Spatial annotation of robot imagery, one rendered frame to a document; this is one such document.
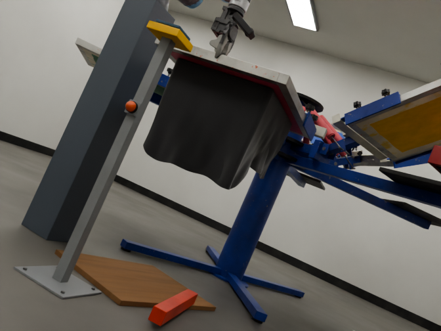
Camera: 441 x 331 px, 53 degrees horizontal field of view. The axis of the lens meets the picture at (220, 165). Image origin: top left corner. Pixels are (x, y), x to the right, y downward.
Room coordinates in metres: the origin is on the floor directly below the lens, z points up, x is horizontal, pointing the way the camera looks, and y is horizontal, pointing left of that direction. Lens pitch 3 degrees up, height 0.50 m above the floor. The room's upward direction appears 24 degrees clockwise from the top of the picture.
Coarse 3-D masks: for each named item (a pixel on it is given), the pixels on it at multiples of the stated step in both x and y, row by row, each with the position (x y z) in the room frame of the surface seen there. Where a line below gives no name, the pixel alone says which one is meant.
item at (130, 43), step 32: (128, 0) 2.07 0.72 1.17; (128, 32) 2.03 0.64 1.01; (96, 64) 2.08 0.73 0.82; (128, 64) 2.01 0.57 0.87; (96, 96) 2.04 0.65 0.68; (128, 96) 2.09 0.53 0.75; (96, 128) 2.00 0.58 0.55; (64, 160) 2.05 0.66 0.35; (96, 160) 2.08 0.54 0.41; (64, 192) 2.01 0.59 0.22; (32, 224) 2.05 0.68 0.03; (64, 224) 2.06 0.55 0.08
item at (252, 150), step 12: (276, 96) 1.75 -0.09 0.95; (276, 108) 1.81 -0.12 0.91; (264, 120) 1.73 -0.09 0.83; (276, 120) 1.88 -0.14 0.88; (288, 120) 2.04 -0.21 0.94; (264, 132) 1.81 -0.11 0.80; (276, 132) 1.96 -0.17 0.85; (288, 132) 2.12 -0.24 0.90; (252, 144) 1.73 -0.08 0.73; (264, 144) 1.88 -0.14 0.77; (276, 144) 2.02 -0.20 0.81; (252, 156) 1.80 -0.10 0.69; (264, 156) 1.96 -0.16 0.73; (240, 168) 1.76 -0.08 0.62; (252, 168) 1.91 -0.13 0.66; (264, 168) 2.03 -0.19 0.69; (240, 180) 1.79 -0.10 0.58
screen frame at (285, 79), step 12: (192, 48) 1.71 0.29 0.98; (204, 60) 1.72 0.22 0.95; (216, 60) 1.67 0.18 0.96; (228, 60) 1.65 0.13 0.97; (240, 60) 1.64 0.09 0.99; (240, 72) 1.66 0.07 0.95; (252, 72) 1.62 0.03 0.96; (264, 72) 1.60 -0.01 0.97; (276, 72) 1.59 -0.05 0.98; (276, 84) 1.61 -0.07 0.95; (288, 84) 1.59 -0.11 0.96; (288, 96) 1.70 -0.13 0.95; (300, 108) 1.87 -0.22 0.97; (300, 120) 2.00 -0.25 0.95
